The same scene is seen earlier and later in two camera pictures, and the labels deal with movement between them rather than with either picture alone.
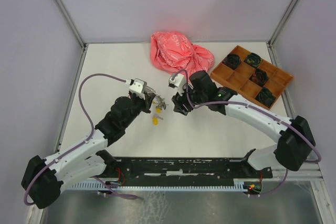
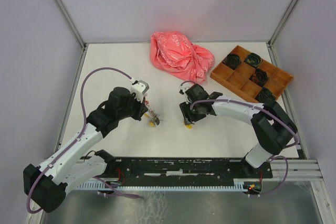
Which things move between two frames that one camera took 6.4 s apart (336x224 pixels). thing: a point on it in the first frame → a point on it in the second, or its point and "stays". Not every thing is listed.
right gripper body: x=179 y=100 → x=195 y=114
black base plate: x=185 y=170 stays
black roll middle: x=259 y=77 stays
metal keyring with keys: x=160 y=100 → x=153 y=117
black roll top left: x=232 y=61 stays
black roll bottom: x=265 y=97 stays
